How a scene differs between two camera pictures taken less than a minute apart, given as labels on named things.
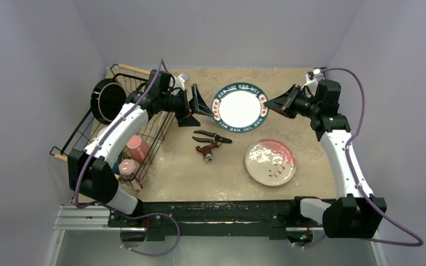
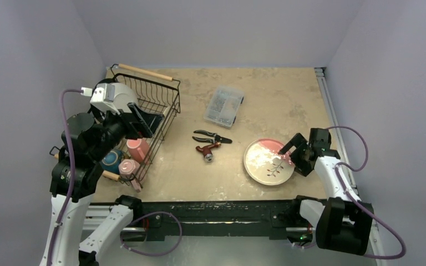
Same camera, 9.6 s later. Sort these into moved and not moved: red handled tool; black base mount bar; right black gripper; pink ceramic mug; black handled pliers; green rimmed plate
Moved: green rimmed plate; right black gripper
Not moved: red handled tool; pink ceramic mug; black base mount bar; black handled pliers
